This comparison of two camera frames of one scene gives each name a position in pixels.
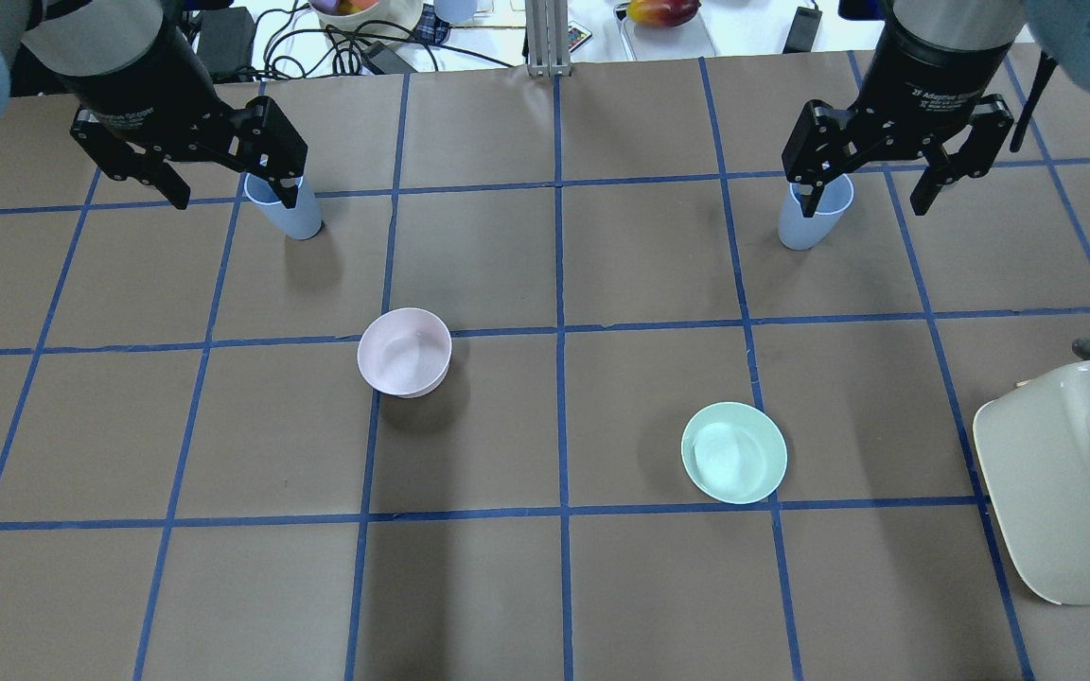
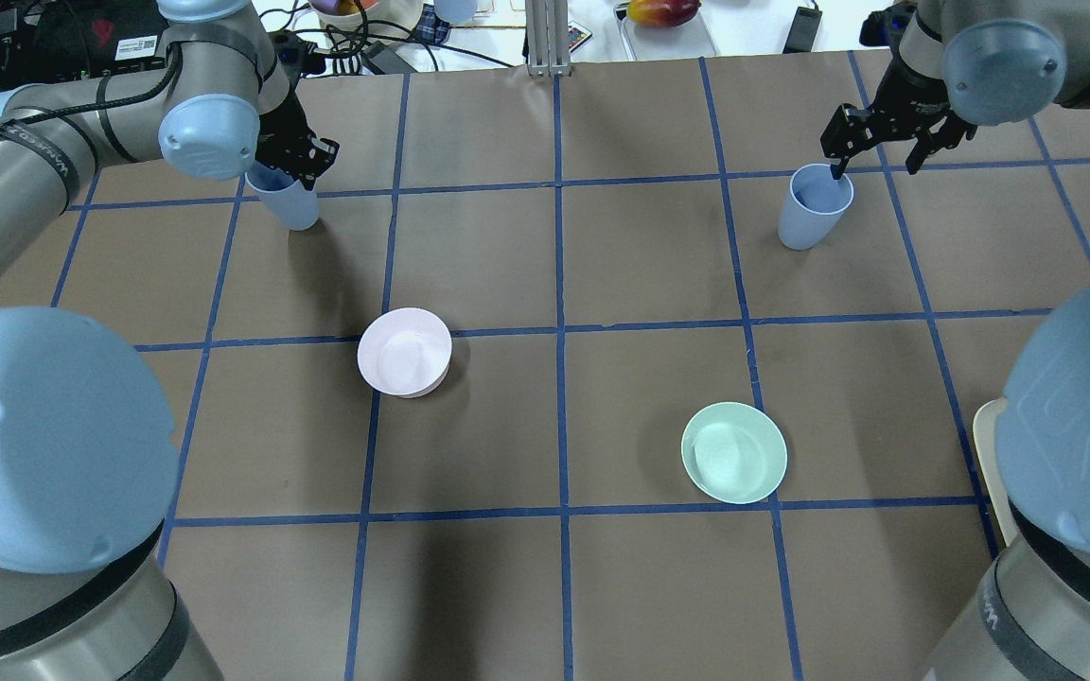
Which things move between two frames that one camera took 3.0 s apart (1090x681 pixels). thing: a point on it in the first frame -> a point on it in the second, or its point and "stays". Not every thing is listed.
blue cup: (801, 233) stays
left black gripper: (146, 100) -> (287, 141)
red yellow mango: (662, 13) stays
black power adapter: (802, 30) stays
